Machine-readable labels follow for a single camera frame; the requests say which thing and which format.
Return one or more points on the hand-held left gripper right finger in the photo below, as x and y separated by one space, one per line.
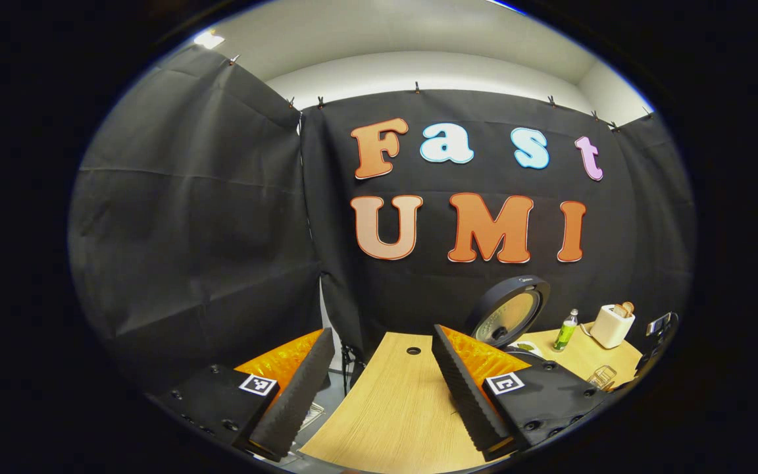
464 388

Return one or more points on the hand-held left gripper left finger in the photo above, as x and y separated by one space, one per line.
300 388

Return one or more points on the black and cream rice cooker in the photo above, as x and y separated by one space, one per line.
507 316

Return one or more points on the white patterned sheet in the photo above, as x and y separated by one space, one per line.
311 415

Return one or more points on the toasted bread slice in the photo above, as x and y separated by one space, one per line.
628 307
619 311

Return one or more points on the white toaster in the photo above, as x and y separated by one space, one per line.
609 332

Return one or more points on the black stand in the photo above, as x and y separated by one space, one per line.
351 365

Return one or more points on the green label water bottle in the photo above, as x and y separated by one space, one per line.
564 334

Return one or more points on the black backdrop cloth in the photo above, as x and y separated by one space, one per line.
188 217

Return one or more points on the row of cloth clips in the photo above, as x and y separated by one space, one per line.
417 87

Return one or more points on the ceiling light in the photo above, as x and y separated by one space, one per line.
208 39

